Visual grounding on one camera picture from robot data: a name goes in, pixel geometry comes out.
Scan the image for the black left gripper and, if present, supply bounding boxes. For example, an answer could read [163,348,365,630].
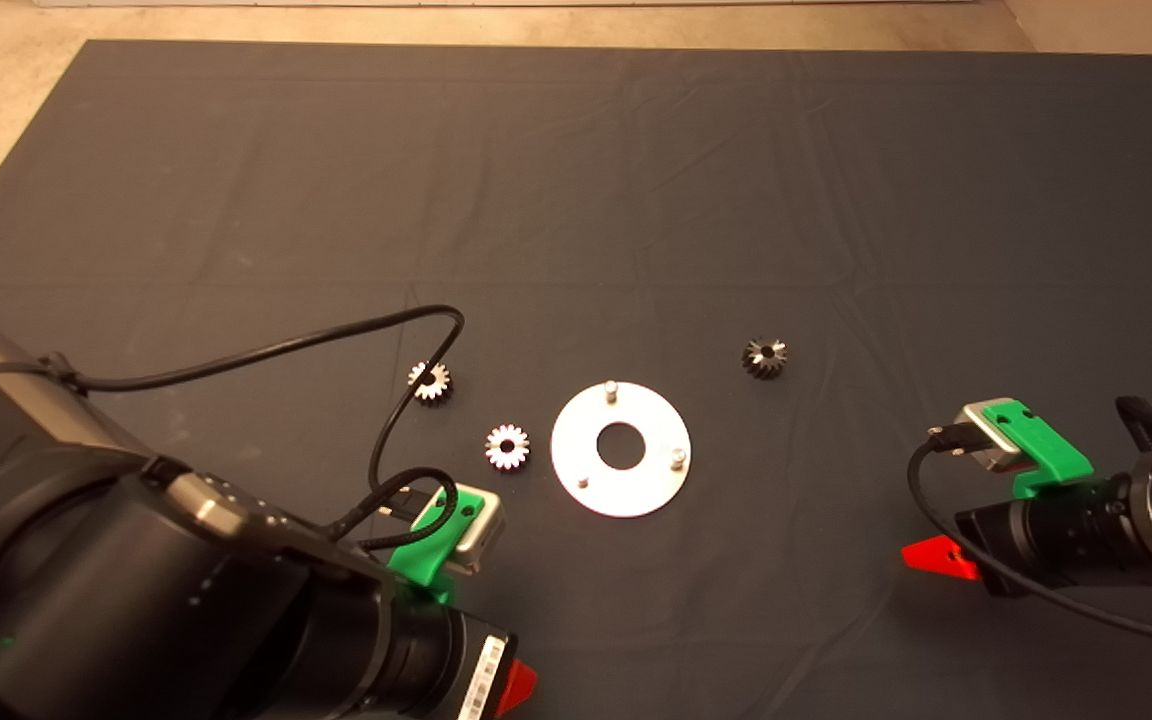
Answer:
[376,598,540,720]

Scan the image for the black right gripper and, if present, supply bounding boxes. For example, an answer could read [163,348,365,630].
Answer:
[900,475,1137,601]

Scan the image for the steel planetary gear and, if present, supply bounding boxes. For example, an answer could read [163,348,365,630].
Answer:
[741,338,789,381]
[484,424,531,471]
[407,360,453,404]

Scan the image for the round metal carrier plate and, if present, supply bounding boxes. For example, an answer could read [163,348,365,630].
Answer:
[550,380,693,519]

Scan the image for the dark grey table cloth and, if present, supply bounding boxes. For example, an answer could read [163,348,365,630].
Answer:
[0,40,1152,720]

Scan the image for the black right camera cable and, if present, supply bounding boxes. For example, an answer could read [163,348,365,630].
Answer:
[908,425,1152,656]

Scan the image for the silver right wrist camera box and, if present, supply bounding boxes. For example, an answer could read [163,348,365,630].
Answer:
[954,400,1029,473]

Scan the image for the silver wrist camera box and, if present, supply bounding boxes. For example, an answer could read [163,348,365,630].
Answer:
[954,400,1029,473]
[414,487,507,577]

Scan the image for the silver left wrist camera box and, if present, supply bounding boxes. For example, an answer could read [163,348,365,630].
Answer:
[414,487,507,577]

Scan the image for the green right camera mount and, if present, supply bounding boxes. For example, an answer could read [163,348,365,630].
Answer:
[981,398,1097,501]

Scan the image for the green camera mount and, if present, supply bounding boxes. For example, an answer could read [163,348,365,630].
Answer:
[386,487,485,604]
[981,398,1097,501]

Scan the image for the green left camera mount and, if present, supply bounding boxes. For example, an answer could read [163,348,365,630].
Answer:
[386,487,485,604]

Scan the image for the thin braided left wrist cable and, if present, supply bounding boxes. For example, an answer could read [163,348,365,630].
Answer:
[331,466,460,551]

